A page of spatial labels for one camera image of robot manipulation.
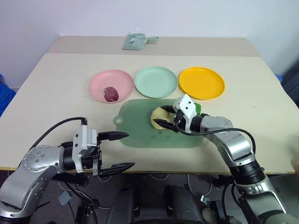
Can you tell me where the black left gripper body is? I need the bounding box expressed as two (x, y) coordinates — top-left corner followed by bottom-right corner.
(80, 139), (105, 177)

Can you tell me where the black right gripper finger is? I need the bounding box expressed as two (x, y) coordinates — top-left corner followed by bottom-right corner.
(153, 119), (179, 133)
(159, 105), (178, 115)

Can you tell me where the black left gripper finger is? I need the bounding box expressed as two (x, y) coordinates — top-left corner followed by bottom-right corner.
(98, 131), (130, 142)
(101, 162), (136, 176)

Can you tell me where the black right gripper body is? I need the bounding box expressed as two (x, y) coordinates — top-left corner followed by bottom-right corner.
(172, 109), (188, 133)

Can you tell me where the pale yellow fruit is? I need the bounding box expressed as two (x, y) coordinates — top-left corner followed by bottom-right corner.
(149, 106), (176, 130)

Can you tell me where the mint green plate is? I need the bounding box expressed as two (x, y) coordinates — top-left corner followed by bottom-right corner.
(134, 66), (178, 99)

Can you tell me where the yellow plate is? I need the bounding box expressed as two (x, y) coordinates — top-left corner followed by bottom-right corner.
(178, 67), (226, 101)

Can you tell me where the pink plate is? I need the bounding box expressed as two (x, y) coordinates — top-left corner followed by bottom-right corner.
(89, 69), (135, 103)

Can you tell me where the green cutting mat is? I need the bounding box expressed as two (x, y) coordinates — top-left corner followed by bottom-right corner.
(113, 98), (204, 149)

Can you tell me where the dark rounded robot leg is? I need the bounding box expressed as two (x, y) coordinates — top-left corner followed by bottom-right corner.
(164, 184), (204, 224)
(106, 184), (142, 224)

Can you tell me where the dark red fruit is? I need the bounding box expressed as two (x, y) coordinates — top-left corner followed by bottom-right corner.
(103, 86), (120, 102)

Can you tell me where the blue plastic crate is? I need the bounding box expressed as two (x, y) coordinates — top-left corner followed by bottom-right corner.
(0, 73), (17, 117)

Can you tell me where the dark chair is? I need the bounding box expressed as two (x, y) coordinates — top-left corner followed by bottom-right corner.
(281, 62), (299, 107)

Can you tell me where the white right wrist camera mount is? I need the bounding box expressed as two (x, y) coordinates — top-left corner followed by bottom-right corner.
(175, 94), (198, 134)

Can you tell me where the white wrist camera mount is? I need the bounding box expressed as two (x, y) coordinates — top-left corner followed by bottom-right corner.
(175, 94), (198, 134)
(71, 125), (98, 174)

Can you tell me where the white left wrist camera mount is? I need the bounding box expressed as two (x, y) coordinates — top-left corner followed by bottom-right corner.
(71, 125), (98, 174)

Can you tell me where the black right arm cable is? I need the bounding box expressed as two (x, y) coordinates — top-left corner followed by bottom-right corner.
(177, 125), (257, 154)

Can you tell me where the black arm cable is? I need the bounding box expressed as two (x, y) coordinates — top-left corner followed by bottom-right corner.
(28, 116), (88, 154)
(177, 125), (257, 154)

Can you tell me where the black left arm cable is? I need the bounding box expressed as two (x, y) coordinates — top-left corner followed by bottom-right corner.
(28, 116), (88, 154)

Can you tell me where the grey cable connector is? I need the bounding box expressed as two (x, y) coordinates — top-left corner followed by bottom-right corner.
(58, 190), (72, 206)

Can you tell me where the white wire loop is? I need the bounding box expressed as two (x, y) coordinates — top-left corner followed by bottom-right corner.
(186, 174), (212, 197)

